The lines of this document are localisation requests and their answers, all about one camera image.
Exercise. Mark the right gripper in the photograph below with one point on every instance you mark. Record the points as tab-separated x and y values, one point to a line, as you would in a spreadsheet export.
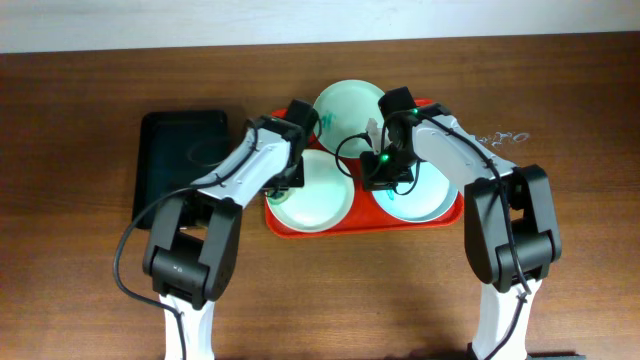
379	180

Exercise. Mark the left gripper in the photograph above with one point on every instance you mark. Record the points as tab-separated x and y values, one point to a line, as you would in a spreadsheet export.
288	176

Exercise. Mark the green yellow sponge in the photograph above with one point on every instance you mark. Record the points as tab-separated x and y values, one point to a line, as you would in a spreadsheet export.
277	196

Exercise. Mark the white plate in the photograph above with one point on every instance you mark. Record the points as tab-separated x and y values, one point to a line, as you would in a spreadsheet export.
322	202

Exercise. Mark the light blue plate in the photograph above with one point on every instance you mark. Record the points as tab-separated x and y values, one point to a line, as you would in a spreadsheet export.
432	196

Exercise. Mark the mint green plate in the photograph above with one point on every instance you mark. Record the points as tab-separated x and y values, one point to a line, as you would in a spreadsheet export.
346	108

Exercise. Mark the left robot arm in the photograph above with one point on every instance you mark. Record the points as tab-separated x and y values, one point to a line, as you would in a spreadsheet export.
194	239

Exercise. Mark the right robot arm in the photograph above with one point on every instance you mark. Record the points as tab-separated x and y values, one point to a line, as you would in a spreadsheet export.
511	234

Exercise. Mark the red plastic tray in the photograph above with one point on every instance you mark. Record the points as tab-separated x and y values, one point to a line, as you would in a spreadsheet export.
365	216

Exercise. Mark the black plastic tray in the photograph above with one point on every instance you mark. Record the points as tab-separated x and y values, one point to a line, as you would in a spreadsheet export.
176	148

